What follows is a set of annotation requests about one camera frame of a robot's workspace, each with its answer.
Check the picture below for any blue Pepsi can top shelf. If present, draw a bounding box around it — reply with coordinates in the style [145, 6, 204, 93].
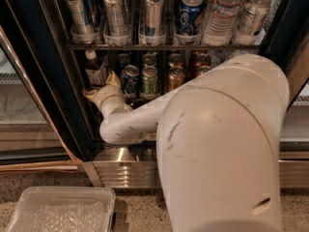
[176, 0, 204, 36]

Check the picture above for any open fridge glass door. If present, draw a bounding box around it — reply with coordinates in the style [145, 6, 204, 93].
[0, 27, 82, 172]

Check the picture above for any tall silver can far left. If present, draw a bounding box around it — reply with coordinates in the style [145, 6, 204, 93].
[66, 0, 95, 44]

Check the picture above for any large clear water bottle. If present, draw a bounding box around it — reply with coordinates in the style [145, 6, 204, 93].
[202, 0, 244, 46]

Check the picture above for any dark bottle with white cap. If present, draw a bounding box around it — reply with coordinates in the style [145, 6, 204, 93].
[85, 49, 107, 87]

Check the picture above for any red can middle shelf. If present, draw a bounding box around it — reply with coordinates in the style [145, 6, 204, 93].
[195, 66, 211, 77]

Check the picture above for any blue can middle shelf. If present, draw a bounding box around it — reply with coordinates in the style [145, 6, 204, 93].
[121, 65, 139, 98]

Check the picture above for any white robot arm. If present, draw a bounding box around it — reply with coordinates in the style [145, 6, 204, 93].
[84, 54, 290, 232]

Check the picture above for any gold can middle shelf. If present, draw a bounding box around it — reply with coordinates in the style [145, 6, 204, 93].
[167, 66, 185, 91]

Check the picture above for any silver can top right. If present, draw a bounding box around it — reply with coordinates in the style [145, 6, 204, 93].
[238, 0, 271, 36]

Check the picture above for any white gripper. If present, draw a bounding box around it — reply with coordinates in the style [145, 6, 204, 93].
[82, 71, 127, 114]

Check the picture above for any clear plastic bin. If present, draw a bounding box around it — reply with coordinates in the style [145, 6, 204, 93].
[5, 187, 116, 232]

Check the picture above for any green can middle shelf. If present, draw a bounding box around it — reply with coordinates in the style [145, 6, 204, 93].
[141, 66, 159, 95]

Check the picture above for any tall silver blue can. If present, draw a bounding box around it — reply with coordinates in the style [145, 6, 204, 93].
[144, 0, 165, 37]

